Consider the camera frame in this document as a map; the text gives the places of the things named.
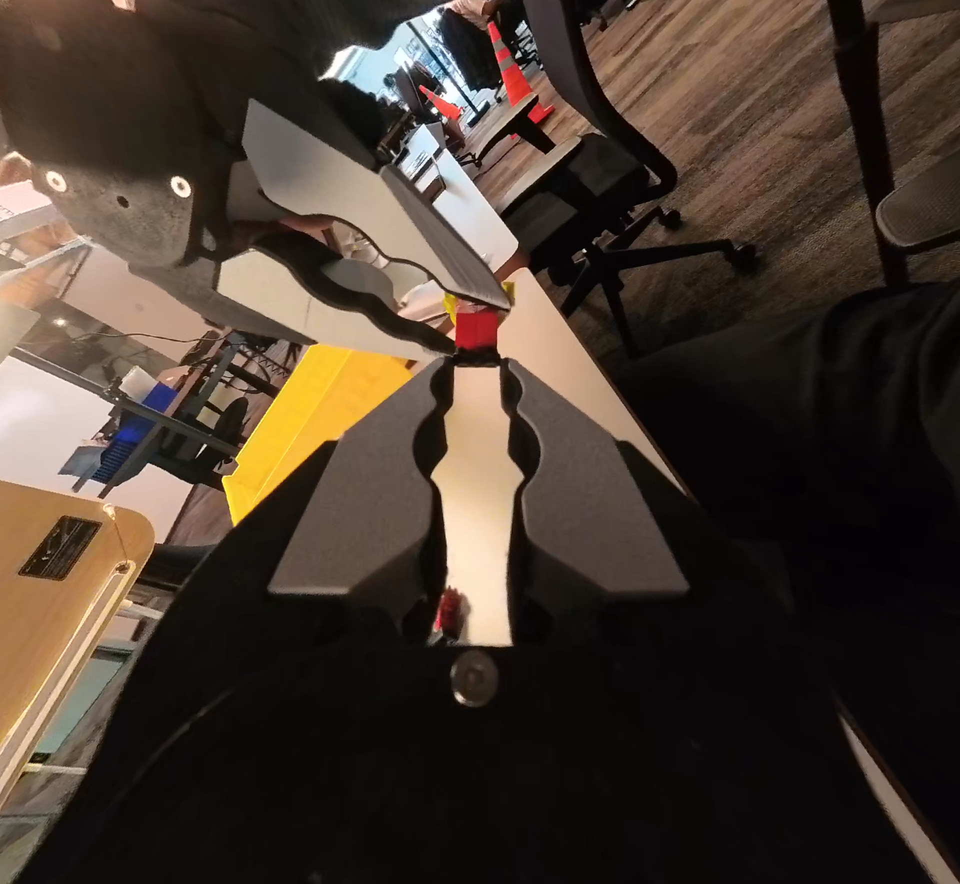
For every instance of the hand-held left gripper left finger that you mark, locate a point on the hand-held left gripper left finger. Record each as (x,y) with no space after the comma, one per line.
(360,509)

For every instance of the yellow plastic bin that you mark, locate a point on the yellow plastic bin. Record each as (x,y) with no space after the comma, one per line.
(315,411)

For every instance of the person's leg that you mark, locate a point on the person's leg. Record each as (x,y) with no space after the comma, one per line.
(825,449)

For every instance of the small red lego piece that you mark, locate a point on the small red lego piece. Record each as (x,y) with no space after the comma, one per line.
(448,610)

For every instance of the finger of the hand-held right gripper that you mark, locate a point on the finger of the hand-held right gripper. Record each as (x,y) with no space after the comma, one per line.
(300,299)
(390,216)

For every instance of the black office chair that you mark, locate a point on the black office chair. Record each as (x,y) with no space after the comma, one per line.
(592,179)

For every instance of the small orange traffic cone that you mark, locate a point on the small orange traffic cone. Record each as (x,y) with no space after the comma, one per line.
(442,104)

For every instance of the blue plastic crate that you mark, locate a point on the blue plastic crate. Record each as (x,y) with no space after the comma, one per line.
(127,441)

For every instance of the red yellow black lego model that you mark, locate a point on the red yellow black lego model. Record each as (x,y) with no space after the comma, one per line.
(476,333)

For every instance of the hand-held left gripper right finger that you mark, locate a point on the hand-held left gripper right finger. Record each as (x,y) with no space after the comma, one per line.
(592,516)

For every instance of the black table leg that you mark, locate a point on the black table leg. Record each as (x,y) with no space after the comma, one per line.
(855,111)

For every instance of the grey mesh office chair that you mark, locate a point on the grey mesh office chair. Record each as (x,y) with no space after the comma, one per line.
(922,216)

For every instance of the large orange traffic cone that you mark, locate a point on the large orange traffic cone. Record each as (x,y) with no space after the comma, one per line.
(514,81)

